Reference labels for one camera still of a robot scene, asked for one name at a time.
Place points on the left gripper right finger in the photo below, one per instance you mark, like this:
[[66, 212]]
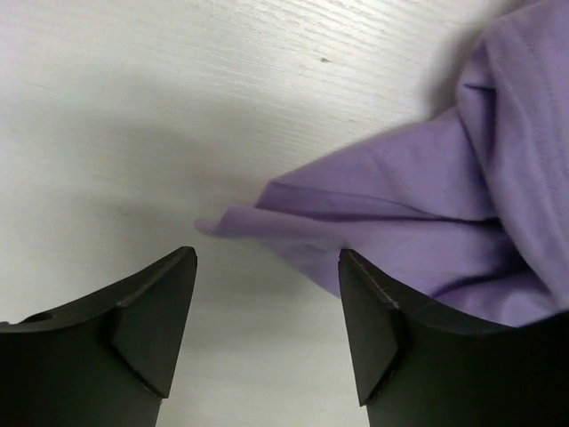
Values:
[[418, 362]]

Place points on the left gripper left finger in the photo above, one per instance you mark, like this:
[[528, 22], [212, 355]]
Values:
[[105, 359]]

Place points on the purple t-shirt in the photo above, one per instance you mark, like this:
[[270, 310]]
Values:
[[469, 208]]

